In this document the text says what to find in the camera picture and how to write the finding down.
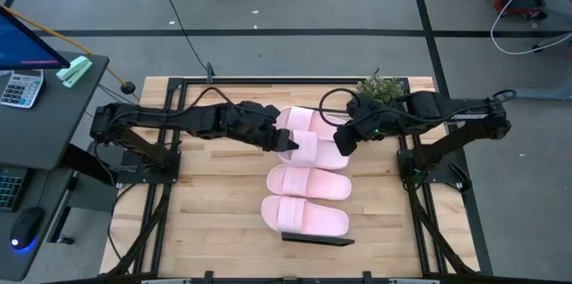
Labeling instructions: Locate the black keyboard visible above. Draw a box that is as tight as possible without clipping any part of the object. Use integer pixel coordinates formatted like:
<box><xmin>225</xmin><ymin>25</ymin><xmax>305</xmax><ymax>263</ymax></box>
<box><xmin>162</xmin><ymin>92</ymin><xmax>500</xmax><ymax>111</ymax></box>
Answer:
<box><xmin>0</xmin><ymin>166</ymin><xmax>29</xmax><ymax>213</ymax></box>

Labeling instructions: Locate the black desk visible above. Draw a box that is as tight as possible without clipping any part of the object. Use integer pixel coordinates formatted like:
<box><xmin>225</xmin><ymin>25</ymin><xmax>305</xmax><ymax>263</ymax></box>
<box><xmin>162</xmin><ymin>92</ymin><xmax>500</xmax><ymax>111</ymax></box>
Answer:
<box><xmin>0</xmin><ymin>51</ymin><xmax>111</xmax><ymax>283</ymax></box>

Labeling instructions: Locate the grey chair base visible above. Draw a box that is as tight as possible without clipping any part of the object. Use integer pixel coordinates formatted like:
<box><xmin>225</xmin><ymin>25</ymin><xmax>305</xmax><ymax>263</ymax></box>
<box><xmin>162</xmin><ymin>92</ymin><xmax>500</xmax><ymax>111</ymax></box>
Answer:
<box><xmin>504</xmin><ymin>31</ymin><xmax>572</xmax><ymax>102</ymax></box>

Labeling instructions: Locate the black metal table frame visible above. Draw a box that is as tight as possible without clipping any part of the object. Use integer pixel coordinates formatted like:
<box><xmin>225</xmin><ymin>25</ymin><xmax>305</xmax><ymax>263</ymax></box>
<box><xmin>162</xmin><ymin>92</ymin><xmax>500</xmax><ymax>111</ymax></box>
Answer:
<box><xmin>100</xmin><ymin>76</ymin><xmax>495</xmax><ymax>284</ymax></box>

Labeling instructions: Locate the pink foam slide sandal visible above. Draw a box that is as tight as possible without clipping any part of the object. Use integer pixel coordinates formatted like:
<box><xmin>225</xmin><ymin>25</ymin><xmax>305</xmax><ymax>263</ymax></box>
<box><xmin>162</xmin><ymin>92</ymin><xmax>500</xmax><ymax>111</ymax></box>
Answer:
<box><xmin>276</xmin><ymin>128</ymin><xmax>350</xmax><ymax>171</ymax></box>
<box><xmin>260</xmin><ymin>194</ymin><xmax>350</xmax><ymax>238</ymax></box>
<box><xmin>265</xmin><ymin>163</ymin><xmax>353</xmax><ymax>202</ymax></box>
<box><xmin>273</xmin><ymin>104</ymin><xmax>352</xmax><ymax>142</ymax></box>

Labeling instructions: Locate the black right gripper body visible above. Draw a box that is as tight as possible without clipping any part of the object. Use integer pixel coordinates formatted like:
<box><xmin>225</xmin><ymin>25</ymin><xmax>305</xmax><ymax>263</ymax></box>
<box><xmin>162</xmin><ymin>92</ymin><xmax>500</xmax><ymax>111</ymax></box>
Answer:
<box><xmin>346</xmin><ymin>94</ymin><xmax>403</xmax><ymax>140</ymax></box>

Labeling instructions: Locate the mint green stapler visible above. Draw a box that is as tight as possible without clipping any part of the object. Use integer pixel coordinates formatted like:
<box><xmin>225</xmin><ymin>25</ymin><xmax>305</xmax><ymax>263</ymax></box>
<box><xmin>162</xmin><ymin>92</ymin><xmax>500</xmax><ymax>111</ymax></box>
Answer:
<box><xmin>55</xmin><ymin>55</ymin><xmax>94</xmax><ymax>89</ymax></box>

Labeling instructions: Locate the yellow rod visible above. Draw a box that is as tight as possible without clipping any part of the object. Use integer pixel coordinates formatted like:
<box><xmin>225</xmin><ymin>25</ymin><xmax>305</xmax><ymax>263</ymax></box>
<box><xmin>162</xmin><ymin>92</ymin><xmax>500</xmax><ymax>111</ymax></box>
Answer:
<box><xmin>3</xmin><ymin>5</ymin><xmax>130</xmax><ymax>91</ymax></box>

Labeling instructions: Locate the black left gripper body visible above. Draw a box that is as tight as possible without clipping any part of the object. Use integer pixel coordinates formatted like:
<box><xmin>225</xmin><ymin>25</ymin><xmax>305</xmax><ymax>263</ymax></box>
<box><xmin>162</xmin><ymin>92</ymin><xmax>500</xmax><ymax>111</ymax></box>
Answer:
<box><xmin>223</xmin><ymin>99</ymin><xmax>282</xmax><ymax>151</ymax></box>

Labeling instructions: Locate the black floor cable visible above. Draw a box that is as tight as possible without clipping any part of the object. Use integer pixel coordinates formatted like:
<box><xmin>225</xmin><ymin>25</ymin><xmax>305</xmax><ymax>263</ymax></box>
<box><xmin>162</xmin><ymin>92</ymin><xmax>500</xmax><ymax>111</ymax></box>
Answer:
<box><xmin>151</xmin><ymin>0</ymin><xmax>212</xmax><ymax>75</ymax></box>

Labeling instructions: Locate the blue screen desk monitor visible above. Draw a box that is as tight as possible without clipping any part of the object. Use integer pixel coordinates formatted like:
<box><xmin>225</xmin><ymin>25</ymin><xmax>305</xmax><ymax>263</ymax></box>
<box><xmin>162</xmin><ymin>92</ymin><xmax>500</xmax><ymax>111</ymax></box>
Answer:
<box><xmin>0</xmin><ymin>4</ymin><xmax>72</xmax><ymax>71</ymax></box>

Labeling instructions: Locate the green plant black pot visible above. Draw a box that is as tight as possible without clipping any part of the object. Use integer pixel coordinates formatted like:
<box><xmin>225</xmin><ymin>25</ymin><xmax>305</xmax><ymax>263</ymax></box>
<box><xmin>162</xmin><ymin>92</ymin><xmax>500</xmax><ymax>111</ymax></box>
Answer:
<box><xmin>356</xmin><ymin>73</ymin><xmax>407</xmax><ymax>107</ymax></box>

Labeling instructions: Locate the long white floor cable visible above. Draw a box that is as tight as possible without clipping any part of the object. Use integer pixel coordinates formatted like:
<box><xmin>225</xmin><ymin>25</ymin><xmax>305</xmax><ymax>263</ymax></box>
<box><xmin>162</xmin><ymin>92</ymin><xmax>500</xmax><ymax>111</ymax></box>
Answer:
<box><xmin>490</xmin><ymin>0</ymin><xmax>572</xmax><ymax>56</ymax></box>

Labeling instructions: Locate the black computer mouse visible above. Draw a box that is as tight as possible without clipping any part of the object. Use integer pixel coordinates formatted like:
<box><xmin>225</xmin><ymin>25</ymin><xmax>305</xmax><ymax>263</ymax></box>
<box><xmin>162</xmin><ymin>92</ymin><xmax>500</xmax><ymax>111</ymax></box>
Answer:
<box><xmin>9</xmin><ymin>205</ymin><xmax>46</xmax><ymax>252</ymax></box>

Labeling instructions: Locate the grey calculator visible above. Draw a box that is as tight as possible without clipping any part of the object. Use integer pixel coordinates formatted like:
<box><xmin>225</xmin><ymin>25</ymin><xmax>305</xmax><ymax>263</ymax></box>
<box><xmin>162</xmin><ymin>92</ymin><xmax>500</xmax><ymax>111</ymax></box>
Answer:
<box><xmin>0</xmin><ymin>69</ymin><xmax>46</xmax><ymax>110</ymax></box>

